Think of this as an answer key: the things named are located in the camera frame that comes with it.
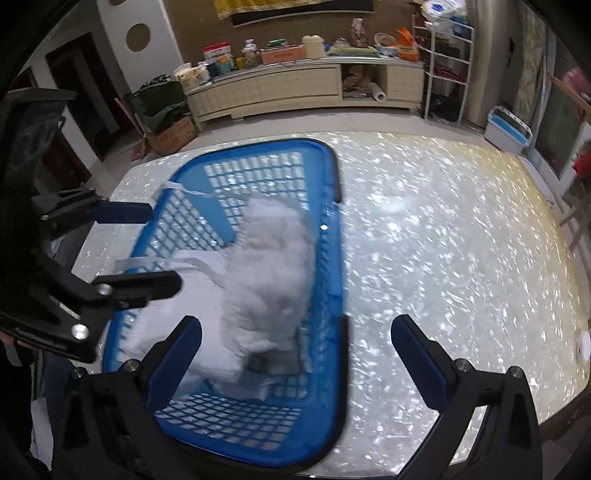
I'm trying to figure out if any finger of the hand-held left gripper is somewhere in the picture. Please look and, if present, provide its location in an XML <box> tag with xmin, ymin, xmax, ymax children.
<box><xmin>91</xmin><ymin>270</ymin><xmax>182</xmax><ymax>311</ymax></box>
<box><xmin>32</xmin><ymin>188</ymin><xmax>154</xmax><ymax>230</ymax></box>

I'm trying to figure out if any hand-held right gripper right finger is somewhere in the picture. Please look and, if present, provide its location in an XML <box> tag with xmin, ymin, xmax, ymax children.
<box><xmin>390</xmin><ymin>314</ymin><xmax>546</xmax><ymax>480</ymax></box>

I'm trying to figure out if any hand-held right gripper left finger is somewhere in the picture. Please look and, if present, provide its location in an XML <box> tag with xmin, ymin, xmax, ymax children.
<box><xmin>53</xmin><ymin>315</ymin><xmax>204</xmax><ymax>480</ymax></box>

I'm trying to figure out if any white fluffy towel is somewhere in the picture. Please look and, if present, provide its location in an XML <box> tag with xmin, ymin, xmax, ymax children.
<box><xmin>117</xmin><ymin>249</ymin><xmax>243</xmax><ymax>400</ymax></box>

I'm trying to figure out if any blue plastic basket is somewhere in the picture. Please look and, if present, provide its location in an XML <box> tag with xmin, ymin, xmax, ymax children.
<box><xmin>102</xmin><ymin>137</ymin><xmax>350</xmax><ymax>469</ymax></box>

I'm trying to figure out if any grey-white fluffy cloth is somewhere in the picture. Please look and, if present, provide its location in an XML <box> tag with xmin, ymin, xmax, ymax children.
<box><xmin>222</xmin><ymin>196</ymin><xmax>320</xmax><ymax>386</ymax></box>

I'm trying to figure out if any cardboard box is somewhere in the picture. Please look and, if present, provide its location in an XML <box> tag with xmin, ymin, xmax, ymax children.
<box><xmin>144</xmin><ymin>114</ymin><xmax>200</xmax><ymax>156</ymax></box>

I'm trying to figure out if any dark green bag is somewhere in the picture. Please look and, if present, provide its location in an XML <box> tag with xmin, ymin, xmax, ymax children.
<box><xmin>124</xmin><ymin>74</ymin><xmax>190</xmax><ymax>136</ymax></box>

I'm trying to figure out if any dark wooden door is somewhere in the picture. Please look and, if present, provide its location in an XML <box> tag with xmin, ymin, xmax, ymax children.
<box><xmin>45</xmin><ymin>39</ymin><xmax>126</xmax><ymax>163</ymax></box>

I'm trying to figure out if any person's light grey clothing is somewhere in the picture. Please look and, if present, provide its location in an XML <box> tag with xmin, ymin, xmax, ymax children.
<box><xmin>28</xmin><ymin>399</ymin><xmax>58</xmax><ymax>462</ymax></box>

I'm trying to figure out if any clear food container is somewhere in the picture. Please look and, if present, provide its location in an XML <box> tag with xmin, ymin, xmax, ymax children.
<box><xmin>175</xmin><ymin>64</ymin><xmax>211</xmax><ymax>92</ymax></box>

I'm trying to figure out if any red and white box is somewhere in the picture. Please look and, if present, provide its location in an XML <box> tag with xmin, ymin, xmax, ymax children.
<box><xmin>202</xmin><ymin>41</ymin><xmax>234</xmax><ymax>65</ymax></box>

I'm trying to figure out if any cream television cabinet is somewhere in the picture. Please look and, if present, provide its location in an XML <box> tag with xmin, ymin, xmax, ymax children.
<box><xmin>185</xmin><ymin>59</ymin><xmax>426</xmax><ymax>131</ymax></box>

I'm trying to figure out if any pink box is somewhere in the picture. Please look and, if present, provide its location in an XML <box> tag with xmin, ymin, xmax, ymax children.
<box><xmin>260</xmin><ymin>46</ymin><xmax>306</xmax><ymax>66</ymax></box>

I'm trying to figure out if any yellow cloth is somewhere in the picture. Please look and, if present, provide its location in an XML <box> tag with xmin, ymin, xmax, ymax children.
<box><xmin>213</xmin><ymin>0</ymin><xmax>326</xmax><ymax>20</ymax></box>

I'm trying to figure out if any blue and white crate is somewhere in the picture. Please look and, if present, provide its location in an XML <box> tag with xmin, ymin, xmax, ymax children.
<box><xmin>482</xmin><ymin>104</ymin><xmax>534</xmax><ymax>155</ymax></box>

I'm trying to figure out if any beige plastic jug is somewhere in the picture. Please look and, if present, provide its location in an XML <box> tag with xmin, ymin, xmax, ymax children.
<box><xmin>301</xmin><ymin>34</ymin><xmax>327</xmax><ymax>59</ymax></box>

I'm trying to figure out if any black television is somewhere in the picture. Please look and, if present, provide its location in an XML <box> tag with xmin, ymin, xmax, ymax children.
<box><xmin>231</xmin><ymin>0</ymin><xmax>376</xmax><ymax>29</ymax></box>

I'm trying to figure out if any grey refrigerator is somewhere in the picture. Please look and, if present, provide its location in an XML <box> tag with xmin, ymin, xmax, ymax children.
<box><xmin>462</xmin><ymin>0</ymin><xmax>523</xmax><ymax>128</ymax></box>

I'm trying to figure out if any orange bag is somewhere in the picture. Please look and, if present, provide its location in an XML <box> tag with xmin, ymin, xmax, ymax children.
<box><xmin>396</xmin><ymin>27</ymin><xmax>419</xmax><ymax>62</ymax></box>

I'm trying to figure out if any white plastic bag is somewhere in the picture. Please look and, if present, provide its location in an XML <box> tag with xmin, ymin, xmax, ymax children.
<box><xmin>421</xmin><ymin>0</ymin><xmax>468</xmax><ymax>25</ymax></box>

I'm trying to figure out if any round brown wall decoration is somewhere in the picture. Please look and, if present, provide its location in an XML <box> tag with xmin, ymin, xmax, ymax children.
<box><xmin>126</xmin><ymin>23</ymin><xmax>152</xmax><ymax>52</ymax></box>

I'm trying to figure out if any white wire rack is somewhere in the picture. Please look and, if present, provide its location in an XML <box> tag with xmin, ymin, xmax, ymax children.
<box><xmin>410</xmin><ymin>22</ymin><xmax>476</xmax><ymax>124</ymax></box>

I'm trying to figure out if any wooden frame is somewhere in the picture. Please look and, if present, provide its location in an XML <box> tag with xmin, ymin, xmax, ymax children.
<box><xmin>547</xmin><ymin>73</ymin><xmax>591</xmax><ymax>252</ymax></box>

